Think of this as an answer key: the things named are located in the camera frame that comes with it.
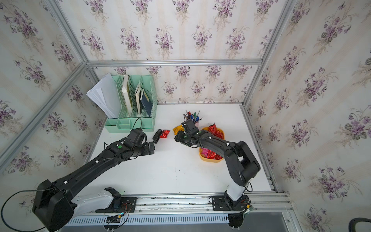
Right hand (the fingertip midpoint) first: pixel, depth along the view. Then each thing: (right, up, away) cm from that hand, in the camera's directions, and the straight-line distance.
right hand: (179, 139), depth 89 cm
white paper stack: (-50, +30, +7) cm, 58 cm away
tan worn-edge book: (-31, +26, +13) cm, 42 cm away
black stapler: (-16, +1, +8) cm, 18 cm away
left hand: (-16, -4, -7) cm, 18 cm away
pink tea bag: (+16, -7, 0) cm, 17 cm away
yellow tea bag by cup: (-1, +6, +12) cm, 13 cm away
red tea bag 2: (+22, +6, +4) cm, 23 cm away
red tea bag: (-10, +3, +10) cm, 14 cm away
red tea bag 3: (+20, -9, -3) cm, 22 cm away
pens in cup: (+10, +14, +10) cm, 20 cm away
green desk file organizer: (-39, +10, +13) cm, 42 cm away
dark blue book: (-26, +26, +22) cm, 43 cm away
